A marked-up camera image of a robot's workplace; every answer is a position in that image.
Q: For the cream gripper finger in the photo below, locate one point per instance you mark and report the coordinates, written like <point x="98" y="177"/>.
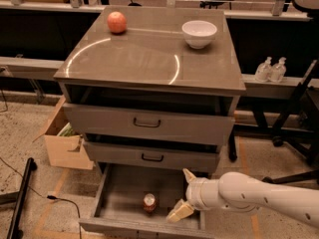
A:
<point x="189" y="176"/>
<point x="180" y="211"/>

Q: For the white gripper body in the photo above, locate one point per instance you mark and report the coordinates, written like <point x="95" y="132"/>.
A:
<point x="195" y="193"/>

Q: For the red coke can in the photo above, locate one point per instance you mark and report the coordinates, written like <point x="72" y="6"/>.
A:
<point x="150" y="203"/>

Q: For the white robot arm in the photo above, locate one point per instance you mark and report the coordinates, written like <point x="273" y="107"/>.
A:
<point x="238" y="192"/>

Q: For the grey middle drawer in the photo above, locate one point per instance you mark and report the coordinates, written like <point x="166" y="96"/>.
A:
<point x="151" y="157"/>

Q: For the grey drawer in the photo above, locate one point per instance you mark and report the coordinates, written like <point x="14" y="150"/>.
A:
<point x="118" y="208"/>
<point x="186" y="128"/>
<point x="151" y="157"/>

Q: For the grey bottom drawer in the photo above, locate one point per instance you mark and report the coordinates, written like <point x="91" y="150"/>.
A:
<point x="118" y="208"/>

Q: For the grey drawer cabinet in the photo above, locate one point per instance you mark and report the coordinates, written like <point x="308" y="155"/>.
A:
<point x="151" y="67"/>

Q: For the grey top drawer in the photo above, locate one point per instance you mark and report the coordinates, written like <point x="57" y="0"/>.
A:
<point x="186" y="128"/>

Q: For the black office chair base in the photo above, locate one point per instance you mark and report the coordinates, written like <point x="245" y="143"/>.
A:
<point x="302" y="95"/>

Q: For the left clear sanitizer bottle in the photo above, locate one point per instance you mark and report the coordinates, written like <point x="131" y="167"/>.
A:
<point x="263" y="70"/>

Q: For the clear sanitizer bottle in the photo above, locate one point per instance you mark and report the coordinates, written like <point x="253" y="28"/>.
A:
<point x="263" y="70"/>
<point x="277" y="71"/>

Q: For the cardboard box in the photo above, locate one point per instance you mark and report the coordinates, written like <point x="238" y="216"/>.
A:
<point x="63" y="151"/>

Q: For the right clear sanitizer bottle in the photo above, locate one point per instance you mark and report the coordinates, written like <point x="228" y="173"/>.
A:
<point x="277" y="71"/>

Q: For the white ceramic bowl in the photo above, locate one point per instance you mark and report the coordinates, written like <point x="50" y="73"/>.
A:
<point x="198" y="34"/>

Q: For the black floor stand leg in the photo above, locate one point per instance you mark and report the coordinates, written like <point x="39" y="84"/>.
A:
<point x="18" y="199"/>

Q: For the red apple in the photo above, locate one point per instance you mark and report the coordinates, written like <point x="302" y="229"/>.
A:
<point x="117" y="22"/>

